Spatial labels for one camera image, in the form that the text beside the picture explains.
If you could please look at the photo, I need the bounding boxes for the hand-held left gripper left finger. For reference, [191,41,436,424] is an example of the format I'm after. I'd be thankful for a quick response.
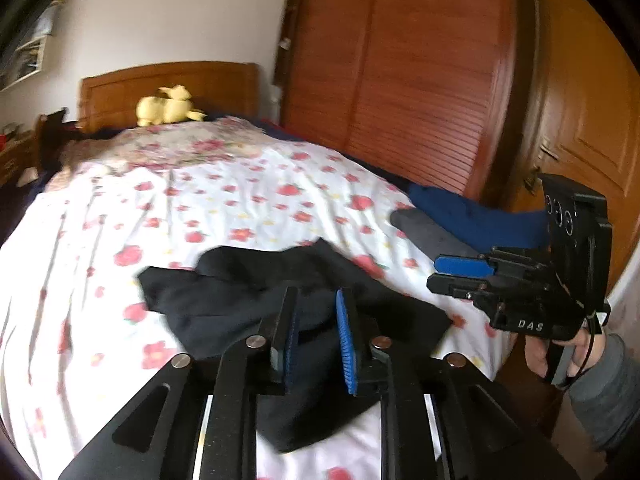
[57,285,301,480]

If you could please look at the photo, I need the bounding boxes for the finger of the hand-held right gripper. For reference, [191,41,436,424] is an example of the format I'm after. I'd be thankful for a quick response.
[426,273,488,303]
[434,254,498,281]

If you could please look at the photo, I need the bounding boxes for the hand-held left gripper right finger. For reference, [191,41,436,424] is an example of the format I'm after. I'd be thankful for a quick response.
[334,287,581,480]

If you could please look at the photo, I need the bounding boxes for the black coat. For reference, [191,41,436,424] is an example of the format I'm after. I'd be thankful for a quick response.
[137,237,453,453]

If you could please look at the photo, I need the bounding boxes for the person's right forearm grey sleeve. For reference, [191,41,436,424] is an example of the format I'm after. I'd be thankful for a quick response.
[567,332,640,453]

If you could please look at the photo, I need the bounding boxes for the wooden chair with dark clothes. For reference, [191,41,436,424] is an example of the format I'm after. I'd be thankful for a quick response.
[35,108,81,171]

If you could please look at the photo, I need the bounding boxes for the person's right hand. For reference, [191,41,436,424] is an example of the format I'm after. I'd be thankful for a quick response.
[524,330,608,386]

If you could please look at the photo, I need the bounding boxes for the grey cloth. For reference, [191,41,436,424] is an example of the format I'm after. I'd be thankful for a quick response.
[390,208,493,266]

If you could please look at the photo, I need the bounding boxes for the dark blue cloth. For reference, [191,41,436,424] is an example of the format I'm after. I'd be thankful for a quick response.
[405,182,551,251]

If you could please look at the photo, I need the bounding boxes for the wooden door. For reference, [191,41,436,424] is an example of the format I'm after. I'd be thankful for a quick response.
[500,0,640,281]

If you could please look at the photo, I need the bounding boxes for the white floral bed sheet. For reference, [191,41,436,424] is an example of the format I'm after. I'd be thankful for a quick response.
[0,117,516,480]

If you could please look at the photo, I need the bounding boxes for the wooden slatted wardrobe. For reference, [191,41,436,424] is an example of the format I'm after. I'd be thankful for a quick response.
[272,0,531,206]

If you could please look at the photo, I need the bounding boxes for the floral pillow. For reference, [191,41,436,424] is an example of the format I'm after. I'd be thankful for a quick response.
[45,115,281,191]

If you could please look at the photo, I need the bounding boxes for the yellow plush toy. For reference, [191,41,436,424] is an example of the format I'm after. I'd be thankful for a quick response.
[136,85,207,128]

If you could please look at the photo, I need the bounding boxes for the wooden headboard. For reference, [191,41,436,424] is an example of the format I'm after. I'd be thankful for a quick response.
[80,61,263,133]

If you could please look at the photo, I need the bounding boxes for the wooden cabinet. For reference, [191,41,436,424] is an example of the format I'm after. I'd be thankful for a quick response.
[0,125,41,186]

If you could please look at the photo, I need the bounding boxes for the metal door handle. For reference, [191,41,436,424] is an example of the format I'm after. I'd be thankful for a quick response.
[522,142,561,193]

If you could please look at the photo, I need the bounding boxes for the white wall shelf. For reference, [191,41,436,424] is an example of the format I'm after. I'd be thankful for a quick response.
[0,2,53,91]

